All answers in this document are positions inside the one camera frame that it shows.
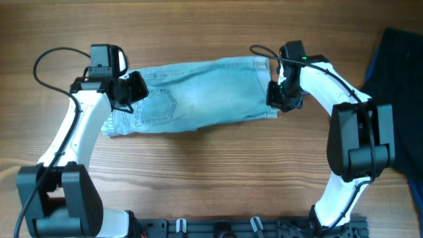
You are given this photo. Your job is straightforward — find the blue garment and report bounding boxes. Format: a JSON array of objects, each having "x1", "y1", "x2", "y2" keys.
[{"x1": 364, "y1": 44, "x2": 423, "y2": 232}]

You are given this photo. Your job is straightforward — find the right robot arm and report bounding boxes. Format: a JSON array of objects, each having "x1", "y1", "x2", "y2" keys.
[{"x1": 267, "y1": 41, "x2": 395, "y2": 237}]

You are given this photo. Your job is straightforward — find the light blue denim shorts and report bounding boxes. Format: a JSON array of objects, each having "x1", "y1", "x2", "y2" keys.
[{"x1": 101, "y1": 56, "x2": 278, "y2": 137}]

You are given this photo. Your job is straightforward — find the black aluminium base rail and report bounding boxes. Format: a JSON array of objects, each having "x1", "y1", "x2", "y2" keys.
[{"x1": 132, "y1": 216, "x2": 369, "y2": 238}]

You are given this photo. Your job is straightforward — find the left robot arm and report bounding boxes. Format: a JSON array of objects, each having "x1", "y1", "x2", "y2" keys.
[{"x1": 13, "y1": 44, "x2": 149, "y2": 237}]

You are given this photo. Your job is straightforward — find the right white rail clip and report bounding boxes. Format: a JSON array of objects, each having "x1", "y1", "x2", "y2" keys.
[{"x1": 250, "y1": 216, "x2": 264, "y2": 238}]

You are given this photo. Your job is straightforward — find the white rail clip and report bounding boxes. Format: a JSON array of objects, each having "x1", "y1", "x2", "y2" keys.
[
  {"x1": 250, "y1": 216, "x2": 264, "y2": 238},
  {"x1": 176, "y1": 218, "x2": 187, "y2": 233}
]

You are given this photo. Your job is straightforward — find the left white rail clip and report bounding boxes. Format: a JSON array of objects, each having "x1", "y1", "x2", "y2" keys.
[{"x1": 176, "y1": 218, "x2": 187, "y2": 233}]

